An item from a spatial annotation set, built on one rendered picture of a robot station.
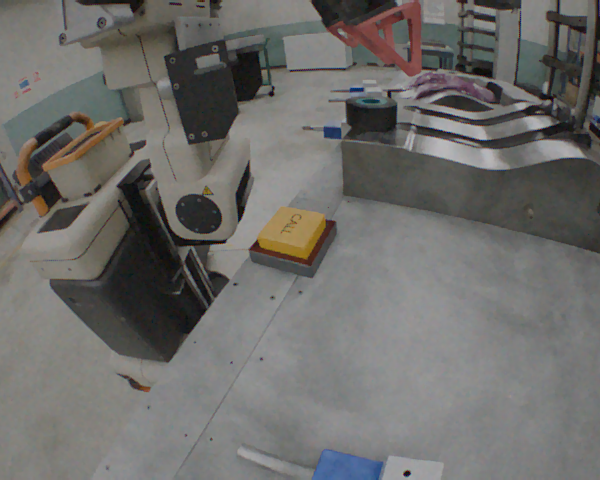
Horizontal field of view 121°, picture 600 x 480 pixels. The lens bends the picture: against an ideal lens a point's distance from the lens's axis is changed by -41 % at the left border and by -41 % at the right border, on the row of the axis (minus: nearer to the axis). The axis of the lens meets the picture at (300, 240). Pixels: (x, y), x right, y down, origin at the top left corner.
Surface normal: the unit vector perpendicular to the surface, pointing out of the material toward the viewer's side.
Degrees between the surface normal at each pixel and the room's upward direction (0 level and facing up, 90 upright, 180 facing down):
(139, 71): 90
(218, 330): 0
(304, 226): 0
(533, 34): 90
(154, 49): 90
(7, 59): 90
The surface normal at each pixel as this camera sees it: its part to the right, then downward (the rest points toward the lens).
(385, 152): -0.42, 0.64
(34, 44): 0.93, 0.16
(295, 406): -0.11, -0.74
